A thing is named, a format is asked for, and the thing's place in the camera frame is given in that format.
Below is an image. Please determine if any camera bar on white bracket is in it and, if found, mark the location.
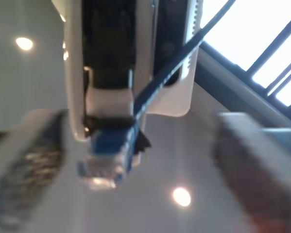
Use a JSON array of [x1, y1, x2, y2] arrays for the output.
[[154, 0, 200, 117]]

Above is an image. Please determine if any blue network cable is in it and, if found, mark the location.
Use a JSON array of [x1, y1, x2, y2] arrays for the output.
[[76, 0, 238, 190]]

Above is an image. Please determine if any black framed window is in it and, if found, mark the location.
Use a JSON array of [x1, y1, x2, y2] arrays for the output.
[[198, 0, 291, 115]]

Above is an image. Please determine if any round ceiling light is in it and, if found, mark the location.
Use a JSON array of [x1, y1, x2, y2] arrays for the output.
[[172, 186, 191, 207], [15, 36, 34, 51]]

